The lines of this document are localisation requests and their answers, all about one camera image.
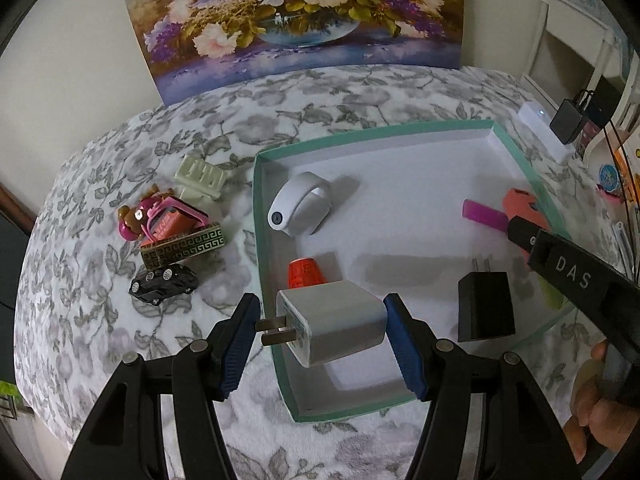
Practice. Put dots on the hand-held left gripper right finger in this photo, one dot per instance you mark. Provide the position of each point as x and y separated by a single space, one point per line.
407 350

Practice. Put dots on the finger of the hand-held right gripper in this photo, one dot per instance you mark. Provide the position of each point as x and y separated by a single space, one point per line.
521 234

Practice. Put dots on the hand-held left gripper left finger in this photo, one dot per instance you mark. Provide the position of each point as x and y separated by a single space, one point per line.
235 350

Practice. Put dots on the coral toy knife green blade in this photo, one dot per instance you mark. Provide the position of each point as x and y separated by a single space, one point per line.
520 202

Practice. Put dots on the magenta tube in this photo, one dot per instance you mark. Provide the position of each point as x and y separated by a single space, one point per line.
482 214

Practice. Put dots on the white charger plug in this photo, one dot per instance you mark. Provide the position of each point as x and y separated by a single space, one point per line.
335 325

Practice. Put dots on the black charger plug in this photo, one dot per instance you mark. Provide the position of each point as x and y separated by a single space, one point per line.
485 305

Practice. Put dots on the black toy car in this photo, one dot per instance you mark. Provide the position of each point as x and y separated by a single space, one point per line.
162 282

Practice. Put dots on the red white tube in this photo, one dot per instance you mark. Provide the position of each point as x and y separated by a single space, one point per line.
305 272

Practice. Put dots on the green-rimmed white tray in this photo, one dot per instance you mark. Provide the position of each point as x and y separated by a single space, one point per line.
415 210

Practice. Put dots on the gold patterned lighter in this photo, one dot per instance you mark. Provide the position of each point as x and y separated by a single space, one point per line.
185 247

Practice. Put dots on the pink kids watch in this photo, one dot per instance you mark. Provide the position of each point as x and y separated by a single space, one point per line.
186 207

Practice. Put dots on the white wristband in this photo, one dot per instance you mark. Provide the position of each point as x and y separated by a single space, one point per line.
300 205

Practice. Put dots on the pink puppy toy figure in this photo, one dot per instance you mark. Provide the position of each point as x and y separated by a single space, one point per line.
132 220

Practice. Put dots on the cream plastic clip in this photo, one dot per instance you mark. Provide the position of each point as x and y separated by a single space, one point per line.
200 175

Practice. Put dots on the person's right hand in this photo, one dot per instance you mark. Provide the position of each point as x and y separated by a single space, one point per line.
597 422

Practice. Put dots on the blue round disc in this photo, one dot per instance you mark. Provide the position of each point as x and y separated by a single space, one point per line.
609 176

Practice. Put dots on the black adapter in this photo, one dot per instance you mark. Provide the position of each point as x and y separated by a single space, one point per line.
567 120

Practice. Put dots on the white shelf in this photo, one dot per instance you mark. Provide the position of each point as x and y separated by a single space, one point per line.
550 20

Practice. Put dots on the dark cabinet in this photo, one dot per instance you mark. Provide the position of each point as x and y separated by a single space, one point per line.
12 260

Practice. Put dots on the flower painting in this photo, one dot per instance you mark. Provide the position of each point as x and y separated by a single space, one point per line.
300 10

